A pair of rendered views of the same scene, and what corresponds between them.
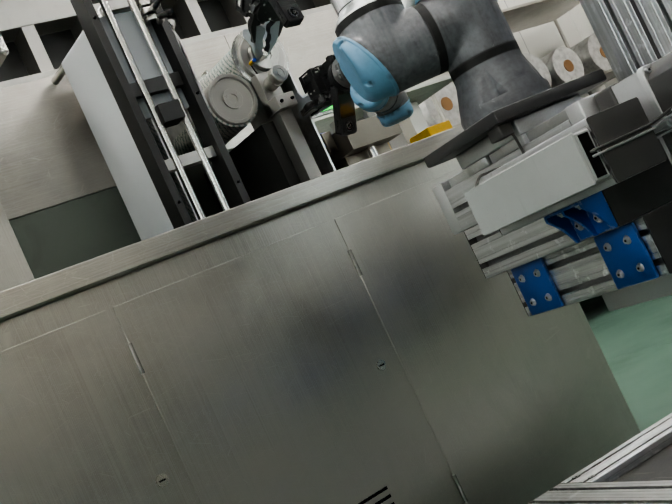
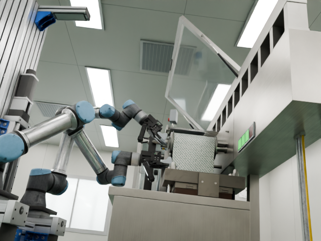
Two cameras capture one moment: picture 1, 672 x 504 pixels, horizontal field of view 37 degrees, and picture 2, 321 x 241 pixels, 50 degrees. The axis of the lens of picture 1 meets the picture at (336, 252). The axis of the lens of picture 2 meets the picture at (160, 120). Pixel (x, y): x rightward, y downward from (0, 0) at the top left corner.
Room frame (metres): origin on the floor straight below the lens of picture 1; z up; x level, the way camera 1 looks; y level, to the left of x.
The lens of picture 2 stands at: (3.28, -1.67, 0.59)
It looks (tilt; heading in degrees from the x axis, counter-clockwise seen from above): 23 degrees up; 123
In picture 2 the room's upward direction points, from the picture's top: 6 degrees clockwise
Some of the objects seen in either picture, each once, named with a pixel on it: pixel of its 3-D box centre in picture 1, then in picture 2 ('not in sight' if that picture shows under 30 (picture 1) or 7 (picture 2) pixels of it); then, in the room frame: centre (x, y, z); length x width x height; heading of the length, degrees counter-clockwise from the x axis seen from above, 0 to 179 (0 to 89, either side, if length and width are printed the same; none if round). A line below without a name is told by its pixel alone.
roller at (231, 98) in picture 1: (210, 120); not in sight; (2.34, 0.14, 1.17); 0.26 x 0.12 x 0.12; 35
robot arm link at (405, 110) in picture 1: (386, 96); (117, 176); (2.10, -0.23, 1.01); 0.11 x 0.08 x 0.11; 163
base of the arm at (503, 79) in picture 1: (496, 86); (34, 198); (1.60, -0.34, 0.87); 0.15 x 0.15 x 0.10
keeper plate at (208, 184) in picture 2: not in sight; (208, 185); (2.60, -0.15, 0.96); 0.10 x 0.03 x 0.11; 35
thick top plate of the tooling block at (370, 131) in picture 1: (331, 159); (202, 181); (2.54, -0.09, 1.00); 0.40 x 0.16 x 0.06; 35
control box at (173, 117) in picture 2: not in sight; (172, 116); (2.01, 0.44, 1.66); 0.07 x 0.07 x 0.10; 18
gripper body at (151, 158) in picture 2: (329, 82); (150, 159); (2.25, -0.15, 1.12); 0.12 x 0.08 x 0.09; 35
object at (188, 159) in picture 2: (282, 125); (192, 165); (2.44, -0.01, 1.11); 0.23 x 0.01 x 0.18; 35
